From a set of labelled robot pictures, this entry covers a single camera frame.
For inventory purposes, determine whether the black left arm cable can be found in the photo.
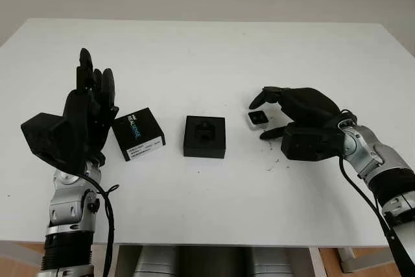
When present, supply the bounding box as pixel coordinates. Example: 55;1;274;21
77;173;120;277

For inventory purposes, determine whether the black RealSense box lid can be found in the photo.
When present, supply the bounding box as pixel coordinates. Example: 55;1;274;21
112;106;167;162

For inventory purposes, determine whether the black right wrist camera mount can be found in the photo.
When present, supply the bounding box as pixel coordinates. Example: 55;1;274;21
280;124;344;163

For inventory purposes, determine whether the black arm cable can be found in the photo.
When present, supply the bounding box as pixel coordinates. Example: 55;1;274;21
77;173;120;277
338;156;409;277

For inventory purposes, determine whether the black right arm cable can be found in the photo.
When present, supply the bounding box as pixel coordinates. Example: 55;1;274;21
338;156;409;277

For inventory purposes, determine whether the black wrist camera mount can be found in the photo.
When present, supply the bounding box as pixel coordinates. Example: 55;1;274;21
280;124;344;163
21;112;95;174

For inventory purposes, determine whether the black box base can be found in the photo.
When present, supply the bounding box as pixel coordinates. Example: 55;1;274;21
182;115;227;158

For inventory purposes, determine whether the white metal table leg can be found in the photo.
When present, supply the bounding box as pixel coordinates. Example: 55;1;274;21
338;247;356;274

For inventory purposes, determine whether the grey robot torso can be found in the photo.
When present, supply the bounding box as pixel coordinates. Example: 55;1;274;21
134;246;309;277

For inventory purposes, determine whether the small silver depth camera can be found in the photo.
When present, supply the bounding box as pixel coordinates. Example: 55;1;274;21
248;110;269;131

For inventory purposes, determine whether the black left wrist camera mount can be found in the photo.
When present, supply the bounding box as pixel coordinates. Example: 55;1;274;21
21;112;95;174

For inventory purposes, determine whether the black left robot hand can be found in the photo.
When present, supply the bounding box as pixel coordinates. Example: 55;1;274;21
63;48;119;163

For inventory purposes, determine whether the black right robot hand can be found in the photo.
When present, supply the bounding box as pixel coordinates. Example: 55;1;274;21
248;86;344;140

